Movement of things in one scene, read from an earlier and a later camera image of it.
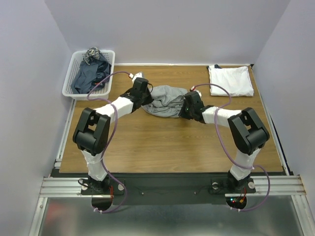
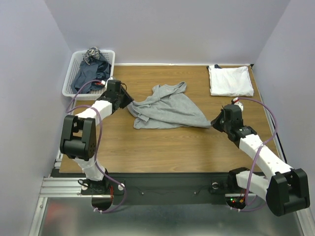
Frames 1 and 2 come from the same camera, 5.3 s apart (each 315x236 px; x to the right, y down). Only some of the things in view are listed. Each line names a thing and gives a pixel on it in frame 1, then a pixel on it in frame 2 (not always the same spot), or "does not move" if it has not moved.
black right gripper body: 184,112 → 220,122
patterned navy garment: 92,52 does not move
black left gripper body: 146,98 → 119,97
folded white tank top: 237,81 does not move
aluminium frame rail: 63,187 does not move
